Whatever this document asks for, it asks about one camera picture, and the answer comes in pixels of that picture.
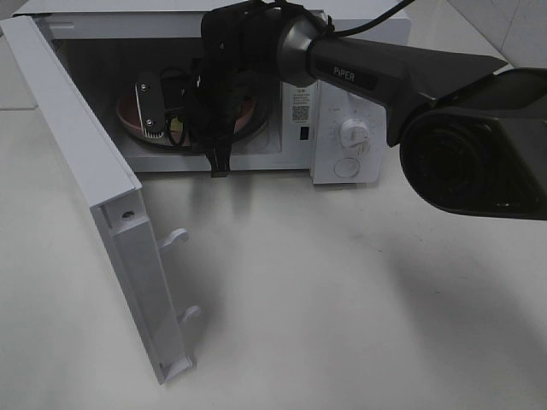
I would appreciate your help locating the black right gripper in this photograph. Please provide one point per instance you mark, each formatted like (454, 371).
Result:
(220, 92)

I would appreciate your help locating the pink round plate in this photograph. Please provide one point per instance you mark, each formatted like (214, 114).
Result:
(128, 115)

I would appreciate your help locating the round door release button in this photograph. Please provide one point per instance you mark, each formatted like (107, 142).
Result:
(347, 168)

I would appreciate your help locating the white microwave door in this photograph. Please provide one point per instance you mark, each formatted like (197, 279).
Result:
(113, 194)

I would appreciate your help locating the white timer knob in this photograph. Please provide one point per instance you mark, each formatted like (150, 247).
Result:
(353, 133)

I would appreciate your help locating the sandwich with lettuce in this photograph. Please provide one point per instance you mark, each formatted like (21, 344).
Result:
(176, 125)

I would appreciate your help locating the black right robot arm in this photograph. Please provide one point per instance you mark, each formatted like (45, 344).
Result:
(471, 131)

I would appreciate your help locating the warning label with QR code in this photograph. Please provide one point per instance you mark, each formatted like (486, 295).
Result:
(301, 102)

